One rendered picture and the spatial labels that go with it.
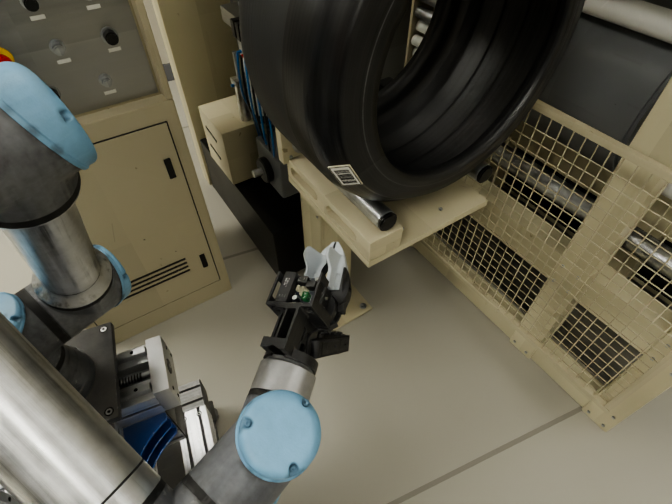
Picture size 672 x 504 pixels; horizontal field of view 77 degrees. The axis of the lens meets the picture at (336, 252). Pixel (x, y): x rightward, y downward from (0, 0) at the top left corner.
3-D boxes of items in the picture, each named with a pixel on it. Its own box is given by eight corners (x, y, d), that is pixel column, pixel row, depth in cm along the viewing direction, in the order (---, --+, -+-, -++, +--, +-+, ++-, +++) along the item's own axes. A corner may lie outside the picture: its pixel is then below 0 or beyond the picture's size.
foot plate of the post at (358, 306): (286, 294, 183) (286, 291, 182) (337, 268, 193) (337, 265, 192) (318, 340, 169) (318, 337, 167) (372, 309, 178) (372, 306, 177)
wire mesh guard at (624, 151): (404, 226, 169) (434, 48, 116) (407, 224, 170) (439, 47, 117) (606, 414, 119) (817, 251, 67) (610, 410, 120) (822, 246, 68)
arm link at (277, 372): (316, 414, 53) (264, 403, 57) (326, 379, 56) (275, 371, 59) (290, 393, 48) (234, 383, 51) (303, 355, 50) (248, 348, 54)
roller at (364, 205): (313, 138, 106) (301, 151, 107) (302, 128, 102) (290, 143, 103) (401, 218, 87) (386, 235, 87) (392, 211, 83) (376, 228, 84)
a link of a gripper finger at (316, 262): (325, 223, 63) (306, 274, 58) (339, 247, 68) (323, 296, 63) (307, 224, 65) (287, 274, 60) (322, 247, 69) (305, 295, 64)
